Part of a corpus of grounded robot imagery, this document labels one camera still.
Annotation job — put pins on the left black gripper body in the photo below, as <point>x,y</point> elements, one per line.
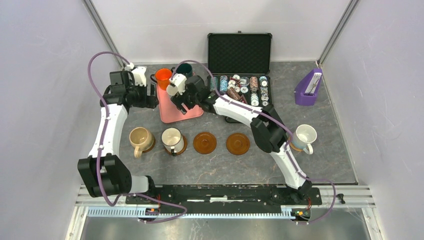
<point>138,95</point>

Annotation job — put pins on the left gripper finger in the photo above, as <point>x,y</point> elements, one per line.
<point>151,102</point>
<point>153,90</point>

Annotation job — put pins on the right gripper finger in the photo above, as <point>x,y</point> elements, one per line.
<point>190,102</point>
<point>178,102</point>

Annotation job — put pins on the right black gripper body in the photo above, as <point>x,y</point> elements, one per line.
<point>187,94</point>

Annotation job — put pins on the orange mug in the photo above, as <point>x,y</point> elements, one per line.
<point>162,78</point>

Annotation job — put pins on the dark green mug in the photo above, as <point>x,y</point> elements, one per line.
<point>185,69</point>

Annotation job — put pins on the cream mug dark handle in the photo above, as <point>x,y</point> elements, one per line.
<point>172,139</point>

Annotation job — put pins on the wooden coaster two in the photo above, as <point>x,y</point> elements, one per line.
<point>185,145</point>

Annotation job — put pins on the wooden coaster one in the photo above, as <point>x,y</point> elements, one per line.
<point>149,143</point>

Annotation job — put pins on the beige ceramic mug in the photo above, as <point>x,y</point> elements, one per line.
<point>136,138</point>

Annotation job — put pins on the wooden coaster three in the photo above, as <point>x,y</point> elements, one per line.
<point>204,143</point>

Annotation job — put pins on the wooden coaster four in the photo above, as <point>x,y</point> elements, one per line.
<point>238,144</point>

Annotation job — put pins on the white mug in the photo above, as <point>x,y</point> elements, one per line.
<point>308,135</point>

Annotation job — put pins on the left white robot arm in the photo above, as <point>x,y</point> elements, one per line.
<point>102,168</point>

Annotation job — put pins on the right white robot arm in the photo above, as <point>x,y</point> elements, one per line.
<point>269,133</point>

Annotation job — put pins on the pink serving tray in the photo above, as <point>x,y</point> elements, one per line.
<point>168,111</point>

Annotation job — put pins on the black poker chip case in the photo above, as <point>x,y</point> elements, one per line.
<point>242,61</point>

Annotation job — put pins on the purple metronome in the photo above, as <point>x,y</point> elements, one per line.
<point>306,91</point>

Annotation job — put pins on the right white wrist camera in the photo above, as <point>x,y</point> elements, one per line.
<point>176,85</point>

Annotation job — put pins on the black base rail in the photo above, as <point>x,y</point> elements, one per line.
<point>232,198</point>

